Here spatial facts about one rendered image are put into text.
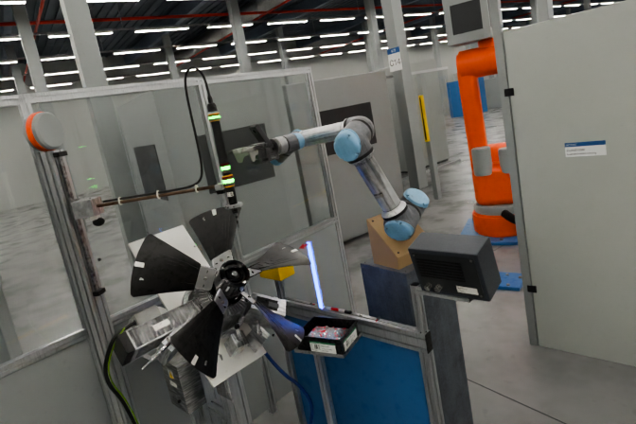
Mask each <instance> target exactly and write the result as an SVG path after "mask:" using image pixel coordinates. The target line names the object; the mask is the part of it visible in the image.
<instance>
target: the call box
mask: <svg viewBox="0 0 636 424"><path fill-rule="evenodd" d="M293 274H294V268H293V266H289V267H282V268H276V269H270V270H266V271H262V273H260V277H263V278H268V279H272V280H277V281H282V280H283V279H285V278H287V277H289V276H291V275H293Z"/></svg>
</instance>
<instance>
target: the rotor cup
mask: <svg viewBox="0 0 636 424"><path fill-rule="evenodd" d="M233 271H236V272H237V273H238V275H237V276H233V275H232V272H233ZM218 272H219V273H217V274H218V275H217V274H215V278H214V282H213V285H212V289H211V291H207V292H208V295H209V297H210V298H211V299H212V300H213V299H214V297H215V295H216V293H217V290H218V288H220V289H221V290H222V292H223V293H224V295H225V297H226V299H227V300H228V306H227V307H230V306H234V305H235V304H236V303H238V302H239V300H240V299H241V298H242V295H241V294H240V293H241V292H244V287H245V286H246V285H247V283H248V282H249V279H250V272H249V270H248V268H247V267H246V265H244V264H243V263H242V262H240V261H238V260H227V261H225V262H224V263H222V264H221V266H220V268H219V270H218ZM227 287H230V288H229V290H228V291H226V289H227Z"/></svg>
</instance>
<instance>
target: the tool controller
mask: <svg viewBox="0 0 636 424"><path fill-rule="evenodd" d="M408 251H409V254H410V257H411V260H412V262H413V264H414V267H415V272H416V275H417V278H418V281H419V284H420V286H421V289H422V290H423V291H426V292H437V293H443V294H448V295H454V296H460V297H466V298H471V299H477V300H483V301H488V302H489V301H491V299H492V297H493V295H494V294H495V292H496V290H497V289H498V288H499V286H500V284H501V283H502V280H501V277H500V273H499V270H498V266H497V262H496V259H495V256H494V252H493V249H492V245H491V241H490V238H489V237H487V236H472V235H456V234H442V233H427V232H422V233H420V234H419V236H418V237H417V238H416V239H415V241H414V242H413V243H412V244H411V245H410V247H409V248H408Z"/></svg>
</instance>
